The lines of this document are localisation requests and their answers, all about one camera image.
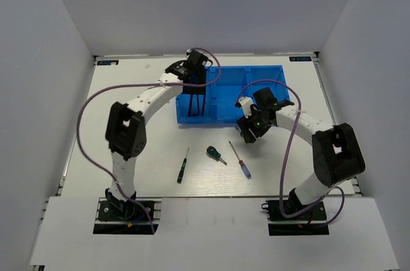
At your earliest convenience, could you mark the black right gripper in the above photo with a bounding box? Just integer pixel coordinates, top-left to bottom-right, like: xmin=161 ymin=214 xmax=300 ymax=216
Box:
xmin=236 ymin=106 xmax=272 ymax=144

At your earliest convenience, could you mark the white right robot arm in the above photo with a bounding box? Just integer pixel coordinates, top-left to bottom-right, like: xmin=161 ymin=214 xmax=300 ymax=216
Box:
xmin=235 ymin=88 xmax=365 ymax=219

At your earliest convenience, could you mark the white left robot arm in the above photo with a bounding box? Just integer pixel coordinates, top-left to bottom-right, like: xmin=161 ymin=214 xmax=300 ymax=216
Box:
xmin=105 ymin=50 xmax=209 ymax=219

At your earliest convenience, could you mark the blue three-compartment bin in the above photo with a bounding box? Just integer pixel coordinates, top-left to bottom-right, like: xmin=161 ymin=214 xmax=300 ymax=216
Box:
xmin=176 ymin=65 xmax=290 ymax=125

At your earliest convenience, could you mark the slim green black screwdriver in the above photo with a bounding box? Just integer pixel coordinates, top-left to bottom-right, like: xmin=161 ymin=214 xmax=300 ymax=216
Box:
xmin=177 ymin=148 xmax=190 ymax=184

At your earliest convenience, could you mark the dark right corner label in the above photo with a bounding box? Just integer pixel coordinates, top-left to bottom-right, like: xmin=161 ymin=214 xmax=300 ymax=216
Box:
xmin=289 ymin=56 xmax=312 ymax=62

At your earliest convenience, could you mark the dark corner label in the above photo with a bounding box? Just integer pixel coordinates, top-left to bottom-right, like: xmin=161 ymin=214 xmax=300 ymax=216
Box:
xmin=289 ymin=56 xmax=312 ymax=62
xmin=97 ymin=60 xmax=119 ymax=66

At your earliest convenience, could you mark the dark left corner label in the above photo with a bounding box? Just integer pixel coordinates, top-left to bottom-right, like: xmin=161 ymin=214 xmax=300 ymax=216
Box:
xmin=97 ymin=60 xmax=119 ymax=66

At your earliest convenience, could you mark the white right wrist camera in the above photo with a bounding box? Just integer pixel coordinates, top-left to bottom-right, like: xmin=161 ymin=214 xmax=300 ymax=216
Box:
xmin=235 ymin=97 xmax=254 ymax=118

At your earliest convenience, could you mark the blue red handle screwdriver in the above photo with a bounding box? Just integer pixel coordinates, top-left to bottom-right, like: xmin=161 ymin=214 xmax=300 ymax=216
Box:
xmin=229 ymin=142 xmax=252 ymax=179

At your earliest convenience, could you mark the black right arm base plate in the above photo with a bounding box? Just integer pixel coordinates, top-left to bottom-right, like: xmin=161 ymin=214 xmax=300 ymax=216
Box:
xmin=261 ymin=200 xmax=329 ymax=236

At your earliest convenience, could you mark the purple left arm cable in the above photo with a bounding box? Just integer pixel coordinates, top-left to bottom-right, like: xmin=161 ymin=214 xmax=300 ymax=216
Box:
xmin=76 ymin=47 xmax=222 ymax=233

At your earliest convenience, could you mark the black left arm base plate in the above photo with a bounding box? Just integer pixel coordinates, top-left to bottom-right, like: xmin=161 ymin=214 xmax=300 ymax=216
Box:
xmin=93 ymin=198 xmax=153 ymax=235

